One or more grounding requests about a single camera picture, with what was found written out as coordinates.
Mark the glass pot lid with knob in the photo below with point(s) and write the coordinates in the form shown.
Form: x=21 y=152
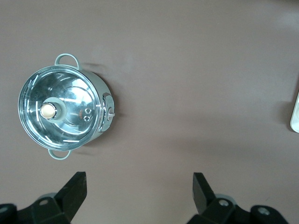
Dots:
x=70 y=93

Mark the brown table cover mat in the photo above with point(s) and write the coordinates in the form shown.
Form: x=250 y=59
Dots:
x=187 y=70

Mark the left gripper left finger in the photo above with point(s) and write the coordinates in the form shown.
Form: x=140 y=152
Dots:
x=70 y=198

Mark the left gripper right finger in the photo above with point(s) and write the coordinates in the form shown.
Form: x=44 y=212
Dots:
x=210 y=210

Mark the cream bear print tray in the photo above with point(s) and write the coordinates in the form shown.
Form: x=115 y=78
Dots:
x=295 y=116

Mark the sage green electric pot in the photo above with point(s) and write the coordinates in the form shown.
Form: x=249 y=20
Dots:
x=101 y=84

